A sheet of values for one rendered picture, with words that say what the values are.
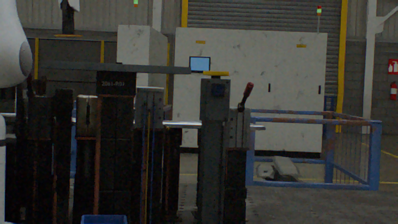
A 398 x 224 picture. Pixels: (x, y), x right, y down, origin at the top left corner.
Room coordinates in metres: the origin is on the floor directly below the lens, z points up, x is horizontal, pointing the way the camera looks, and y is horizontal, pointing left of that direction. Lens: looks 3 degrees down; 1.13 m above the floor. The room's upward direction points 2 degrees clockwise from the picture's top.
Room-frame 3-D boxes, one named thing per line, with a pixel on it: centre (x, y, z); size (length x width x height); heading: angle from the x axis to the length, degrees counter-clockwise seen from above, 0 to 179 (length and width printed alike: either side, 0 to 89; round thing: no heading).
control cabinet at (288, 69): (9.85, -0.73, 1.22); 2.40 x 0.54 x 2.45; 90
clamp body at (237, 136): (1.78, -0.10, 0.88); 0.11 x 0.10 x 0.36; 10
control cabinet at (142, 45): (10.78, 1.07, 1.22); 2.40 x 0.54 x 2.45; 177
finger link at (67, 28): (1.82, 0.42, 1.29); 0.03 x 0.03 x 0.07; 2
